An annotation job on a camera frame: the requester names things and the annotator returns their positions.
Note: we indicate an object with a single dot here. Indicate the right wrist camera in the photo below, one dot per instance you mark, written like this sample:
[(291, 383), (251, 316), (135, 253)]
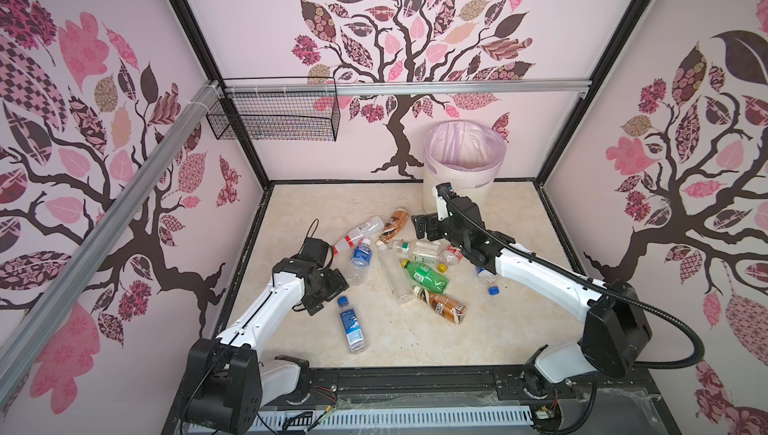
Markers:
[(444, 194)]

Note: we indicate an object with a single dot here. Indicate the green soda bottle yellow cap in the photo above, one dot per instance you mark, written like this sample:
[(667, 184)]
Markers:
[(425, 276)]

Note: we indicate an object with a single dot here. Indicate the black base frame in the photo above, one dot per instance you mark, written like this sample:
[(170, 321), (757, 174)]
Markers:
[(585, 404)]

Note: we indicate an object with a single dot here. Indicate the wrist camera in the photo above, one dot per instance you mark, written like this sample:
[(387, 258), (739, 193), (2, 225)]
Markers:
[(317, 251), (444, 194)]

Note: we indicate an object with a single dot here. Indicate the aluminium rail back wall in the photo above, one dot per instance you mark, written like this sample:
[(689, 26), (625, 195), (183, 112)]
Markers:
[(415, 88)]

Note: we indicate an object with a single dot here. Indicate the blue label bottle right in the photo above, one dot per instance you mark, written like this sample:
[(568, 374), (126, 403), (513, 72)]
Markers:
[(489, 281)]

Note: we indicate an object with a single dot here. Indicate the white bin with purple liner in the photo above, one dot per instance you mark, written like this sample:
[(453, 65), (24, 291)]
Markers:
[(465, 154)]

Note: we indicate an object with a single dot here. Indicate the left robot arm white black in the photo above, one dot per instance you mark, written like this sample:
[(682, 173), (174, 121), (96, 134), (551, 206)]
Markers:
[(225, 383)]

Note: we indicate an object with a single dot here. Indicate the small bottle red label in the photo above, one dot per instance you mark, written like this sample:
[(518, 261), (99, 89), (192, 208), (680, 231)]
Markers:
[(452, 255)]

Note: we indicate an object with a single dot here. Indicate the black wire basket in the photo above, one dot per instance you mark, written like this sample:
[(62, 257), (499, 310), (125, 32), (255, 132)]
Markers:
[(291, 108)]

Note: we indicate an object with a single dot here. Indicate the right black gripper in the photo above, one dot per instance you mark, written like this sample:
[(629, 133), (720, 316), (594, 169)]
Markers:
[(431, 221)]

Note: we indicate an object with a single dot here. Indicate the clear bottle green label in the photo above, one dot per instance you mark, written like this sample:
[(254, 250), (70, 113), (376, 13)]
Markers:
[(418, 250)]

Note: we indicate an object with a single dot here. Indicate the Pocari Sweat bottle white cap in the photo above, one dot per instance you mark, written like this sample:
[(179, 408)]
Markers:
[(359, 262)]

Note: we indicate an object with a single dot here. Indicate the brown coffee bottle upper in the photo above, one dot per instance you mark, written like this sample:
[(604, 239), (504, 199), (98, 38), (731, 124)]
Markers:
[(394, 225)]

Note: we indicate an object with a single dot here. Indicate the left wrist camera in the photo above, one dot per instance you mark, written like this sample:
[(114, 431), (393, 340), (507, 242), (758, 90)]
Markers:
[(317, 251)]

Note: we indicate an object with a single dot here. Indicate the brown coffee bottle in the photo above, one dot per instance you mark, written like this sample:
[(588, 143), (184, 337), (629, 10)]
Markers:
[(394, 225), (447, 307)]

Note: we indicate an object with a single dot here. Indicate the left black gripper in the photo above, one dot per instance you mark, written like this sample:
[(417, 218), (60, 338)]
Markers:
[(337, 285)]

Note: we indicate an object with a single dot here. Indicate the clear bottle red cap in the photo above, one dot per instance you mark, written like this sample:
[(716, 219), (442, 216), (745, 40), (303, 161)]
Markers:
[(368, 229)]

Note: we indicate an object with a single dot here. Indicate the blue cap water bottle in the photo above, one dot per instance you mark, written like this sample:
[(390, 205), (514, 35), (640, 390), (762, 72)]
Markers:
[(352, 329)]

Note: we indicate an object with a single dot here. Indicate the tall clear square bottle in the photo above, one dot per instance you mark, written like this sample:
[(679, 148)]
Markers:
[(396, 276)]

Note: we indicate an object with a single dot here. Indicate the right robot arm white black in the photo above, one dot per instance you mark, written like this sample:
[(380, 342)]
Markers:
[(614, 331)]

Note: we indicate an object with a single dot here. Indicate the white slotted cable duct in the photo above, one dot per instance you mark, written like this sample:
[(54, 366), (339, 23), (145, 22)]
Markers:
[(357, 420)]

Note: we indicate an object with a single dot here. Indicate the brown coffee bottle lower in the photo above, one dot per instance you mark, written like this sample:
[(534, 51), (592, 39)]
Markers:
[(447, 307)]

